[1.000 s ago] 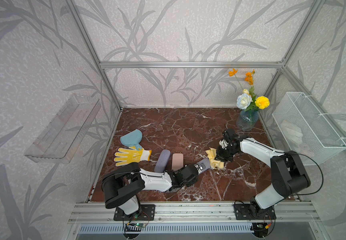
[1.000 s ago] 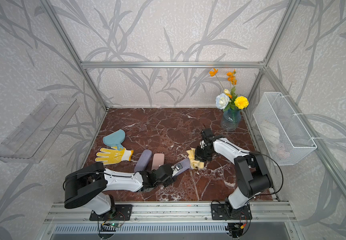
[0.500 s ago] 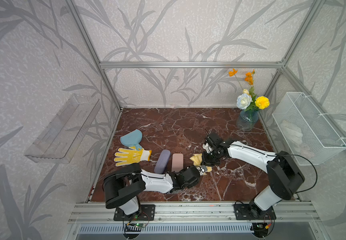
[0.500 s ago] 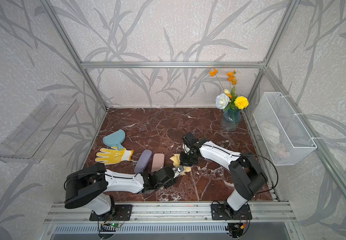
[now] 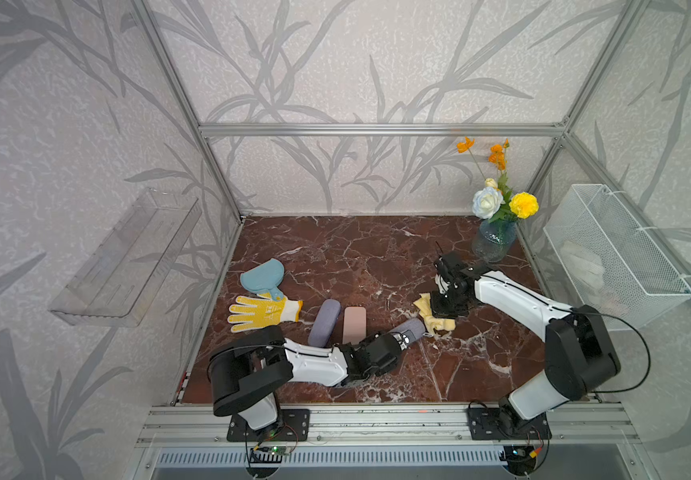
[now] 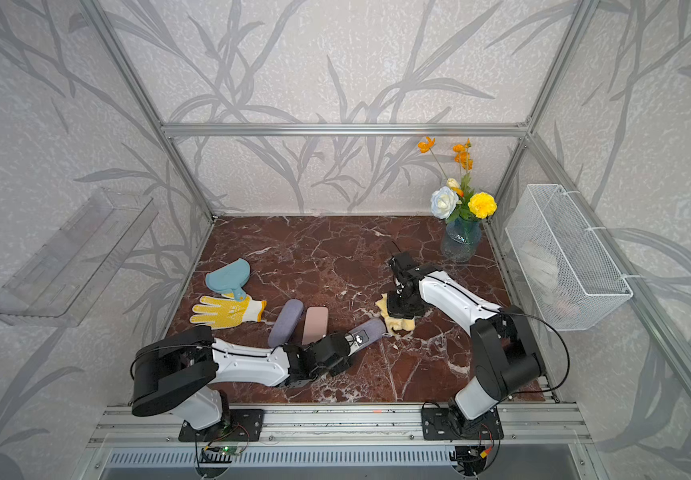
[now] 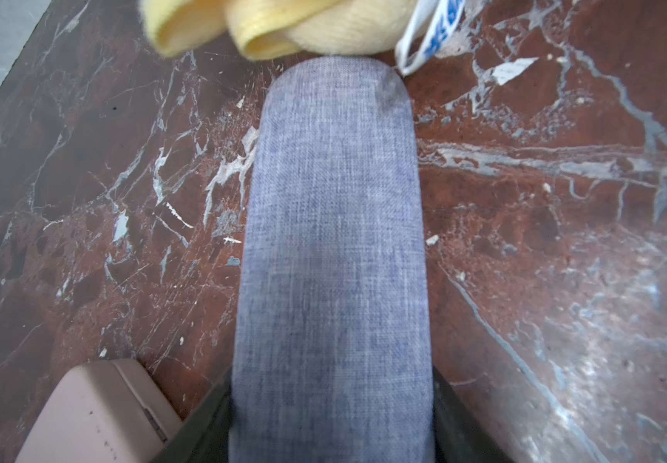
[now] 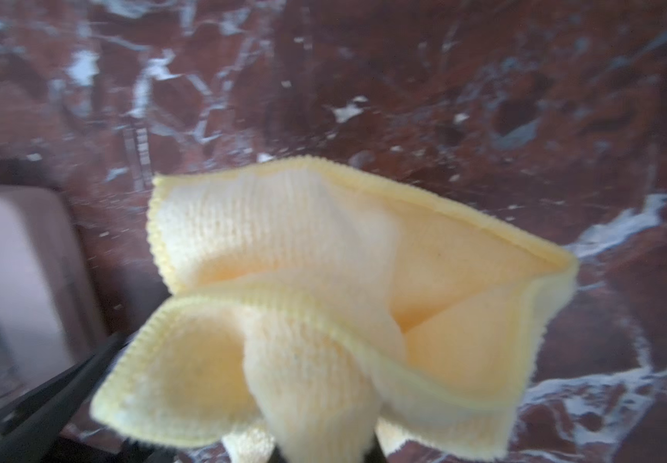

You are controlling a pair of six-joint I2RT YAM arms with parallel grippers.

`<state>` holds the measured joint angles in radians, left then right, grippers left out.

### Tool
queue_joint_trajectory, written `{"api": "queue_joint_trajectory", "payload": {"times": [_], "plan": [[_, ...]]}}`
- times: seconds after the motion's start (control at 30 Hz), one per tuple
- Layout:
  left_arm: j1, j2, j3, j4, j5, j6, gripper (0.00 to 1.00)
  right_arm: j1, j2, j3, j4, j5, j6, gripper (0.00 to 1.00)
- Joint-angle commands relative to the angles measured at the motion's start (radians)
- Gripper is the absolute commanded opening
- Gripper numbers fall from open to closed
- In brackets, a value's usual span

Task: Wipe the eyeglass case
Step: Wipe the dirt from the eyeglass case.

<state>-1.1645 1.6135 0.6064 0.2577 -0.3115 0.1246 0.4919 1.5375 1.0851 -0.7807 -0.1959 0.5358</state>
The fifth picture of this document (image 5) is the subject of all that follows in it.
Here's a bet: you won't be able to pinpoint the clear acrylic wall shelf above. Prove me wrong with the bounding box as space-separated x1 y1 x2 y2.
48 187 203 328

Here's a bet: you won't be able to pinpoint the white items in basket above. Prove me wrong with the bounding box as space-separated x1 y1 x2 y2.
559 240 605 291

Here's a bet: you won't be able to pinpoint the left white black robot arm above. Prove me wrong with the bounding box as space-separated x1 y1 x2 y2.
207 319 425 432

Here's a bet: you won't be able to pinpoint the blue-grey fabric eyeglass case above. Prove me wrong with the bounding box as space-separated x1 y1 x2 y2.
308 299 342 348

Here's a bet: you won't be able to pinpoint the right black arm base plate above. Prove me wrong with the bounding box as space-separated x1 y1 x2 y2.
465 401 553 442

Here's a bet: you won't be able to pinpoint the pink eyeglass case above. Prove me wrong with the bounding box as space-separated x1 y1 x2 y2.
343 306 367 344

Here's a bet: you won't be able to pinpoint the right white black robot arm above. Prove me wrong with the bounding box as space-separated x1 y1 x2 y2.
431 252 621 430

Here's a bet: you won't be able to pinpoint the yellow white work glove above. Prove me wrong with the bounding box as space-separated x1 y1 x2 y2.
228 293 303 333

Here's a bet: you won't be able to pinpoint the artificial flower bouquet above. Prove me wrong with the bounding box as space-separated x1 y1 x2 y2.
471 139 539 223

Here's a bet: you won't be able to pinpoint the white wire mesh basket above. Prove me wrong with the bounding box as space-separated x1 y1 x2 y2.
543 184 691 330

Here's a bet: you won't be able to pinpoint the aluminium front rail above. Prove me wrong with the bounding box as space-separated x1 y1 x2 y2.
136 402 641 448

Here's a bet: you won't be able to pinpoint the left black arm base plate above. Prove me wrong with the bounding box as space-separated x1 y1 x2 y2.
227 408 311 443

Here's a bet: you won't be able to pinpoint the yellow microfiber cloth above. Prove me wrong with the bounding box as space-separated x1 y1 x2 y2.
413 293 457 338

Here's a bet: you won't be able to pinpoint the glass flower vase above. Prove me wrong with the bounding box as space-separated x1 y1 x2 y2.
471 220 517 264

